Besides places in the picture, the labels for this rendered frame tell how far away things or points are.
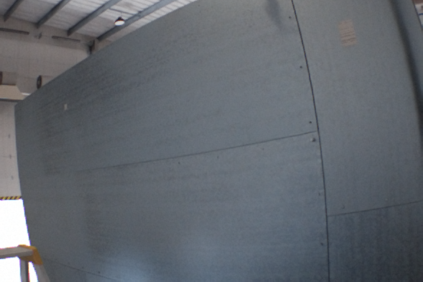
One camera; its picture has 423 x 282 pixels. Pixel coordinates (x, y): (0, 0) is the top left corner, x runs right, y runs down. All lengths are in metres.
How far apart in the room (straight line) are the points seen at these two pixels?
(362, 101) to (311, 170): 0.25
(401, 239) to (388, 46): 0.55
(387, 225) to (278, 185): 0.39
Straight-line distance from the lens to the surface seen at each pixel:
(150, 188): 1.53
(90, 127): 1.84
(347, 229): 1.12
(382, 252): 1.11
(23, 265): 1.74
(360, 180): 1.09
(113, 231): 1.78
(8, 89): 10.91
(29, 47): 12.50
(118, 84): 1.68
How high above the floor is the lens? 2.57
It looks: 8 degrees up
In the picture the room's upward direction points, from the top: 7 degrees counter-clockwise
